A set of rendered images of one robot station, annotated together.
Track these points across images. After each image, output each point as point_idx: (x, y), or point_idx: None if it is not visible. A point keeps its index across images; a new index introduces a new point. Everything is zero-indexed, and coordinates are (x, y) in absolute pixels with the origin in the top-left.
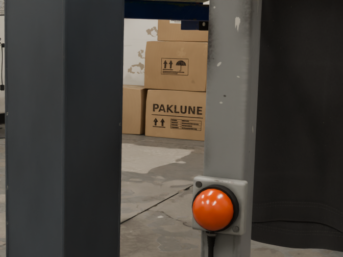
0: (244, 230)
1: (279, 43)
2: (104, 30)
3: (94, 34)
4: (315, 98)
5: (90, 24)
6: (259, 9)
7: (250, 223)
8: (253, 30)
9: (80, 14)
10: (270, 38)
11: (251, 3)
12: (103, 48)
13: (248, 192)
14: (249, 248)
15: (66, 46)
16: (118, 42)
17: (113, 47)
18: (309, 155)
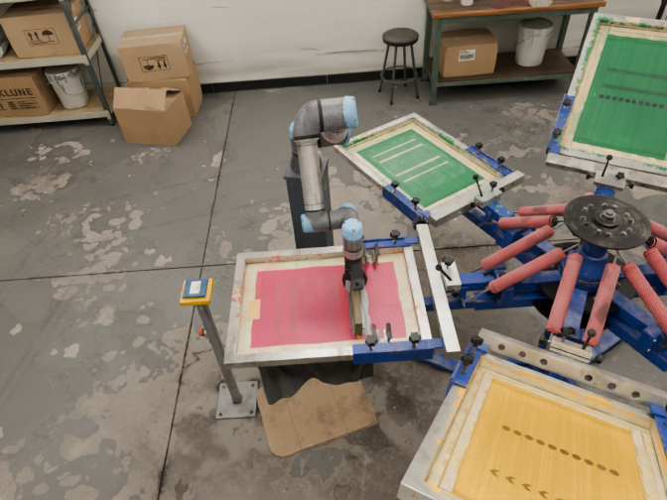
0: (206, 338)
1: None
2: (315, 236)
3: (309, 237)
4: None
5: (307, 234)
6: (203, 311)
7: (214, 337)
8: (201, 313)
9: (301, 231)
10: None
11: (198, 311)
12: (315, 241)
13: (210, 333)
14: (216, 340)
15: (295, 239)
16: (323, 240)
17: (320, 241)
18: None
